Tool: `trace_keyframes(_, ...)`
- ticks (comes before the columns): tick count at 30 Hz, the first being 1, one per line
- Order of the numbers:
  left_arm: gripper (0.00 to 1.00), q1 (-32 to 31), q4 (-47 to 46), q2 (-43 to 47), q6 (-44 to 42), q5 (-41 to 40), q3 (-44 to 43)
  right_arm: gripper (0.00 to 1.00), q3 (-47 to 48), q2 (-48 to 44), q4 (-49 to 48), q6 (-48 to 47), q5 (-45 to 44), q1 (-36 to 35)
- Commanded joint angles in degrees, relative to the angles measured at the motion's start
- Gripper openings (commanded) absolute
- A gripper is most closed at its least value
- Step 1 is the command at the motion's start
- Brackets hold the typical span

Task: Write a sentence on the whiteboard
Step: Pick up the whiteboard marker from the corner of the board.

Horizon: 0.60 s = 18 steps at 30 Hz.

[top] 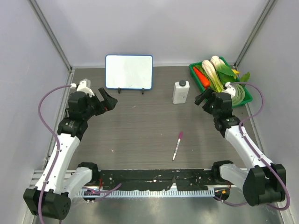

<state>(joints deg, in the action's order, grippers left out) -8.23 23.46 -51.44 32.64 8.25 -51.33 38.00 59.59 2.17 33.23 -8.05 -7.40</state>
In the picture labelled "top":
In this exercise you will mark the bok choy toy front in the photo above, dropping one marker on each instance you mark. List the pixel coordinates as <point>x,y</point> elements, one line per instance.
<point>211,73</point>

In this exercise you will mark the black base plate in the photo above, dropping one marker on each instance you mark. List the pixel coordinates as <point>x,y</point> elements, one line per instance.
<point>158,179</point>

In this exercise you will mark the white plastic bottle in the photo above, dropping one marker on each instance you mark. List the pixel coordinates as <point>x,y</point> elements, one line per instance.
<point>180,92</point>

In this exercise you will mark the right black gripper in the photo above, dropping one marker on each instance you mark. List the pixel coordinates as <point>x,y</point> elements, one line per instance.
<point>208,94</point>

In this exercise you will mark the whiteboard wire stand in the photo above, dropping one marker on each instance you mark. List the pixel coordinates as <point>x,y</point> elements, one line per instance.
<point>142,90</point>

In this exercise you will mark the blue framed whiteboard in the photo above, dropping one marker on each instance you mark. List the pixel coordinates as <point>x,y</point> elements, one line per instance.
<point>129,72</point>

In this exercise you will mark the orange toy carrot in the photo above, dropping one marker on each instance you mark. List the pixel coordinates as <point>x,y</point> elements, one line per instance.
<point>204,81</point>

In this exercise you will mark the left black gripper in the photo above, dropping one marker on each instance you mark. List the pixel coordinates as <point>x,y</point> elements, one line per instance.
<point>108,104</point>

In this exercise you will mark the bok choy toy rear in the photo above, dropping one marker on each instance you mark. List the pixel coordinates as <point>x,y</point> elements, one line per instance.
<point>220,66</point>

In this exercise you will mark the magenta whiteboard marker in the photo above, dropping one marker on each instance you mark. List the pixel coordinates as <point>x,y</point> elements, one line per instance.
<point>177,146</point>

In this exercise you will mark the green plastic tray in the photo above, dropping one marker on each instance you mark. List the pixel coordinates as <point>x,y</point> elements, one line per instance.
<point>223,79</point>

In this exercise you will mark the white slotted cable duct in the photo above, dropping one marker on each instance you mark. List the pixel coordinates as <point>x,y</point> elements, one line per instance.
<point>173,192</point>

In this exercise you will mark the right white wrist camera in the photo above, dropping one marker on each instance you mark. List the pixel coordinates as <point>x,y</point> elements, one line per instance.
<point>229,89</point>

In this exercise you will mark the bok choy toy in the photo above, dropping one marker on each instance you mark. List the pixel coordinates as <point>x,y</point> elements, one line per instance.
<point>220,66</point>
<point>211,73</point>

